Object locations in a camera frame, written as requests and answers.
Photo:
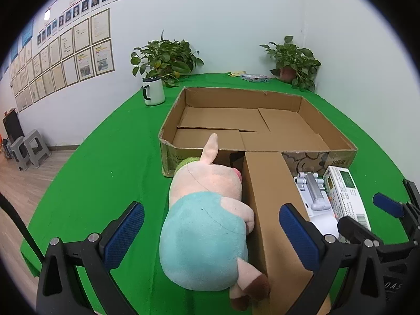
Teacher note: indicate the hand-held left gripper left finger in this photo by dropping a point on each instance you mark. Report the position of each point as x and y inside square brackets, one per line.
[124, 233]

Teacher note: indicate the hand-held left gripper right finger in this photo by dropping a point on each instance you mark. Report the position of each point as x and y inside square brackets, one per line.
[298, 236]

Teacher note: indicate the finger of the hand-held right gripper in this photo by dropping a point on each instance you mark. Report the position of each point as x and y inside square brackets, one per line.
[352, 224]
[388, 205]

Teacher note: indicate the white and green medicine box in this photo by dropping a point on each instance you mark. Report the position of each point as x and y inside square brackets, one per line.
[344, 197]

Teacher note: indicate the white folding stand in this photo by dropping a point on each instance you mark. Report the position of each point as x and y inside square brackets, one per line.
[315, 193]

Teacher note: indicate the narrow cardboard box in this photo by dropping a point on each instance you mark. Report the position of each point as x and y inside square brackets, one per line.
[265, 203]

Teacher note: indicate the pink and teal plush pig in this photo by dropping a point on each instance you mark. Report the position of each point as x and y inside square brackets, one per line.
[203, 236]

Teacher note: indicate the large shallow cardboard box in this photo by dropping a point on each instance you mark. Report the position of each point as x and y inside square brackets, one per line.
[285, 121]

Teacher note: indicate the grey plastic stool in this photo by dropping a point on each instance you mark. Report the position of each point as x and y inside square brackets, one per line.
[36, 147]
[20, 152]

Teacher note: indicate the white enamel mug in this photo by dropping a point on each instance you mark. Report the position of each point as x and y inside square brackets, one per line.
[156, 92]

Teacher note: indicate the black monitor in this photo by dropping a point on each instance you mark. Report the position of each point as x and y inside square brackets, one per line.
[13, 126]

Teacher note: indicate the blue and white tissue pack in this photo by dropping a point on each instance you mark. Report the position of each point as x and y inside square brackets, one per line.
[256, 78]

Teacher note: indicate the potted plant in red pot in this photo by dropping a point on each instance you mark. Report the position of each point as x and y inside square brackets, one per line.
[295, 59]

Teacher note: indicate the yellow paper item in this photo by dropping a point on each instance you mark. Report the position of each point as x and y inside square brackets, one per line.
[237, 73]

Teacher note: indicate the bushy green potted plant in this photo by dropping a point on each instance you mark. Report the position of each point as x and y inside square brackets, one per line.
[167, 55]

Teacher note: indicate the wall of framed certificates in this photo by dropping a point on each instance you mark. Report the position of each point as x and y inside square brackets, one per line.
[82, 55]

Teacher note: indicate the blue wall poster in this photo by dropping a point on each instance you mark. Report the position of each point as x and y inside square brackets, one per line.
[28, 32]
[14, 54]

